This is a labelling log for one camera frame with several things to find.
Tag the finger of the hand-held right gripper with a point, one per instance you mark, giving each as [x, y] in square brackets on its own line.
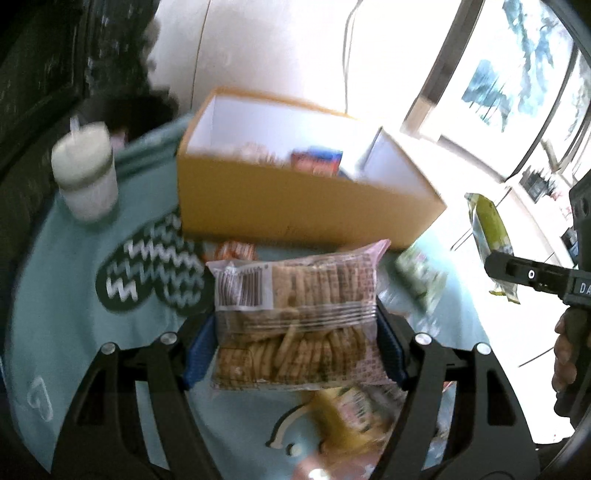
[521, 274]

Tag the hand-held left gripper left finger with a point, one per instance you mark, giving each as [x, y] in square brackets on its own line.
[198, 355]

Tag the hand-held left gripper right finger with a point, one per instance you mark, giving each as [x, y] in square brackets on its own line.
[392, 350]

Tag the olive green snack packet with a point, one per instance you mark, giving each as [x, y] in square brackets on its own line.
[489, 226]

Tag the clear biscuit packet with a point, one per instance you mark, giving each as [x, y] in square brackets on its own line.
[300, 323]

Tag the yellow cardboard box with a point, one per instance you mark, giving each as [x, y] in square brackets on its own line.
[286, 207]

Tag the person's right hand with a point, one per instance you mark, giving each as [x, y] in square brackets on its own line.
[564, 350]

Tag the green white snack packet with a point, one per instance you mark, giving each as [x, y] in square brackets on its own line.
[422, 277]

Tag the yellow long snack packet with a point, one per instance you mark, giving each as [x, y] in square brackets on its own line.
[344, 417]

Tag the orange snack packet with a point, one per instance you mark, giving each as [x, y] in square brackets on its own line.
[235, 251]

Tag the teal printed tablecloth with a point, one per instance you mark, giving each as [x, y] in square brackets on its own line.
[92, 286]

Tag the framed bird painting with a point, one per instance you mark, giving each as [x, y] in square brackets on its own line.
[575, 120]

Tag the framed lotus painting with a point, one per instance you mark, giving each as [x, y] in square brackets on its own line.
[508, 69]

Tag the red blue snack packet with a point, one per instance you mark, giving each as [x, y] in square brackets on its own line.
[318, 161]

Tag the pale bun packet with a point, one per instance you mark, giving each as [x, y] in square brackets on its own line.
[254, 152]

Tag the white lidded cup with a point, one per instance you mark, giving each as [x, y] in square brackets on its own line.
[85, 170]

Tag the dark carved wooden bench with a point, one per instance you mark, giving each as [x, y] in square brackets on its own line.
[46, 69]

